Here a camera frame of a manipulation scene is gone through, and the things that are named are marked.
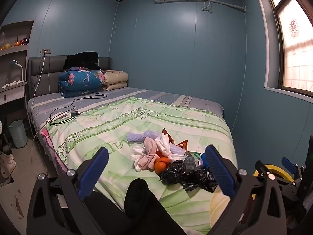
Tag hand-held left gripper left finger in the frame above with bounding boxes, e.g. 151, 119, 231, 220
26, 147, 109, 235

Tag grey bedside desk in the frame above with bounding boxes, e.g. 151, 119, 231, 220
0, 81, 27, 118

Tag white desk lamp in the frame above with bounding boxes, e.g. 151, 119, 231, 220
10, 60, 26, 83

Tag white cloth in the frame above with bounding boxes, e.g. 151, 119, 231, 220
2, 80, 21, 89

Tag clear plastic bag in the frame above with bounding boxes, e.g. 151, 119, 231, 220
183, 153, 204, 172

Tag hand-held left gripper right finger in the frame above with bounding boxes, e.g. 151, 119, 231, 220
202, 145, 288, 235

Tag wall shelf unit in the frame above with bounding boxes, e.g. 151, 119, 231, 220
0, 20, 35, 57

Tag white tissue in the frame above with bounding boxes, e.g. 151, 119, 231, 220
130, 146, 148, 162
168, 152, 186, 162

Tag white shoe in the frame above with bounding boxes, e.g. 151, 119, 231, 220
0, 152, 17, 178

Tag red paper window decoration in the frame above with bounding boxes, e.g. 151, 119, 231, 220
289, 18, 300, 39

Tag colourful shelf ornaments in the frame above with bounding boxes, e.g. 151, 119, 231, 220
13, 37, 30, 47

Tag brown framed window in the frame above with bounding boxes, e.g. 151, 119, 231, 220
264, 0, 313, 96

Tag beige folded quilt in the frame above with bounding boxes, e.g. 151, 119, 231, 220
101, 70, 129, 92

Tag blue floral folded quilt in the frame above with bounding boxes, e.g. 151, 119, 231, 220
58, 70, 106, 97

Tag striped bed sheet mattress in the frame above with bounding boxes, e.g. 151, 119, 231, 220
27, 87, 224, 152

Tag yellow round waste bin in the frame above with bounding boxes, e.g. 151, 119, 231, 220
252, 164, 295, 201

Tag mandarin peel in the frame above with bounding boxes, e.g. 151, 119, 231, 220
156, 150, 171, 164

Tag orange snack wrapper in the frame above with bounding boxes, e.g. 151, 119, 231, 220
161, 128, 189, 153

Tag black plastic bag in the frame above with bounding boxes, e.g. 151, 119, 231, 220
160, 160, 219, 193

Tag black clothes pile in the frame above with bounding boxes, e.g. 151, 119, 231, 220
63, 51, 101, 71

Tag grey bed headboard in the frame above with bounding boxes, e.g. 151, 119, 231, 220
27, 56, 113, 101

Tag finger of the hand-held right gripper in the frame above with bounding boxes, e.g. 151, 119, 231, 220
281, 157, 305, 182
255, 160, 275, 177

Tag pink under sheet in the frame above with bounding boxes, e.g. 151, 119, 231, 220
40, 127, 68, 175

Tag grey blue waste basket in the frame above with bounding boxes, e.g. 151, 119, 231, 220
8, 119, 28, 149

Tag black cable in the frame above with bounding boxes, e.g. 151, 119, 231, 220
48, 93, 108, 126

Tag green floral quilt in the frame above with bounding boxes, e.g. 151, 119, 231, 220
46, 97, 239, 235

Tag white foam net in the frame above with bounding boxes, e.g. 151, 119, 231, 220
155, 135, 173, 157

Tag person's black trouser leg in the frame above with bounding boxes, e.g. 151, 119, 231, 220
84, 178, 187, 235

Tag white wrapped pipe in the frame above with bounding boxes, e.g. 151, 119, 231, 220
207, 0, 247, 13

